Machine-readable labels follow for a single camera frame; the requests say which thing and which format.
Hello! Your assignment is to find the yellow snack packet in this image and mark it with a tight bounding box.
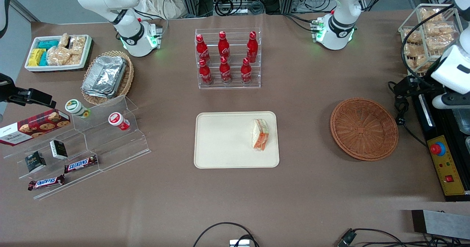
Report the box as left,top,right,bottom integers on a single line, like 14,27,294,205
29,49,46,67

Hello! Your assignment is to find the black connector plug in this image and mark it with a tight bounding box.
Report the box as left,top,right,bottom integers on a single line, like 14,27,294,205
338,229,357,247

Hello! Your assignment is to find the black power cable with plug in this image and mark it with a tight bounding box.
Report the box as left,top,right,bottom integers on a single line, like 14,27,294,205
388,81,429,147

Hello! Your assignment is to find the clear acrylic bottle rack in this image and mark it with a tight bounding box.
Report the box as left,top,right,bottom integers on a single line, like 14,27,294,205
195,28,262,89

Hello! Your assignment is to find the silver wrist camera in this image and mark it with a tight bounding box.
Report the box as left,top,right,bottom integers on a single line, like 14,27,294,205
433,92,470,110

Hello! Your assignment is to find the stack of foil containers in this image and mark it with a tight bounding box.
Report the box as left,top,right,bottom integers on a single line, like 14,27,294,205
82,56,127,99

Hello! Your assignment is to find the white wire basket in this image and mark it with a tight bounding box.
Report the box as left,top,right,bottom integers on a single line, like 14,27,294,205
398,4,464,75

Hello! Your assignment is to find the triangle sandwich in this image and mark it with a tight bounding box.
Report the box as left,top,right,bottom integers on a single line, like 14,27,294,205
252,118,269,152

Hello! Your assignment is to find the red cola aluminium bottle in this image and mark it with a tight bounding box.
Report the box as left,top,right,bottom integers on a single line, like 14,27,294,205
220,57,232,84
241,58,253,85
196,34,210,64
199,59,213,85
247,31,259,63
218,31,230,58

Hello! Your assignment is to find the clear acrylic stepped stand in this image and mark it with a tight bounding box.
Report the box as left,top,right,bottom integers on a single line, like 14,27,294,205
3,96,151,200

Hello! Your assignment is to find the beige cloth bag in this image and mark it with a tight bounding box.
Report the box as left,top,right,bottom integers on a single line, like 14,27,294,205
139,0,188,19

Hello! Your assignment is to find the black looped cable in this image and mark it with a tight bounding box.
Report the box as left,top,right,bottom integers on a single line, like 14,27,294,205
193,222,259,247

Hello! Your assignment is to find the cream plastic tray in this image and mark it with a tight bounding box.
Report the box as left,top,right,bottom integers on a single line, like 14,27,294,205
194,111,280,169

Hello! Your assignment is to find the yellow control panel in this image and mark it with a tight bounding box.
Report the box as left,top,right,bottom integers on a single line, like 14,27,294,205
427,135,467,196

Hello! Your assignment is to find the coiled black cable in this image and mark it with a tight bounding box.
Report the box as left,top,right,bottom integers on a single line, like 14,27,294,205
215,0,265,17

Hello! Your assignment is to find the green lid yogurt cup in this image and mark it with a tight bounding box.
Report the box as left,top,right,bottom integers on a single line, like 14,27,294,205
65,99,91,119

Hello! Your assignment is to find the red lid yogurt cup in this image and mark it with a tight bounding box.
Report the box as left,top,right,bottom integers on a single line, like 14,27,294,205
108,112,130,131

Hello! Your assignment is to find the round brown wicker basket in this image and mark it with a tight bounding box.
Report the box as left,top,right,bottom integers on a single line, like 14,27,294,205
330,97,399,162

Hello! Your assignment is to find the red tartan cookie box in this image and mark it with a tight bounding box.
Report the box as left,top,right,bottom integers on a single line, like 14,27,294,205
0,109,71,146

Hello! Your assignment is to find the long black cable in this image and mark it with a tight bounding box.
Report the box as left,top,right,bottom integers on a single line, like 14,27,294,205
352,228,470,247

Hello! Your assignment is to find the black sealing machine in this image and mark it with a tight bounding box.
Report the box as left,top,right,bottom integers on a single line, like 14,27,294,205
411,89,470,202

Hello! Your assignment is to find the grey flat block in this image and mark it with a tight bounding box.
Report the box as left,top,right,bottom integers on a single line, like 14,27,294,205
411,210,470,240

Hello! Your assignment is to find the oval tan wicker basket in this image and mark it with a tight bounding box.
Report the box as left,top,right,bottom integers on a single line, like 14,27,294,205
82,50,134,106

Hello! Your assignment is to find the small black white box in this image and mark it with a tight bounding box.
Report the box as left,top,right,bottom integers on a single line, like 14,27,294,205
50,140,68,160

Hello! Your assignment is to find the Snickers chocolate bar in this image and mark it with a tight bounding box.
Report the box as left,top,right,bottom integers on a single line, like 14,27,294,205
28,175,65,191
64,155,98,174

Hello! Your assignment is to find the red emergency stop button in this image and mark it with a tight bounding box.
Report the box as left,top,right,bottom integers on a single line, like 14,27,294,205
430,142,447,156

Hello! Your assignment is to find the silver metal strip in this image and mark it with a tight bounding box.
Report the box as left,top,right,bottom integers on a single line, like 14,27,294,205
419,96,434,129

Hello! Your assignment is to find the white rectangular snack bin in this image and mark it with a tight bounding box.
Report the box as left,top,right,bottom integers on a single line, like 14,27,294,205
25,35,92,73

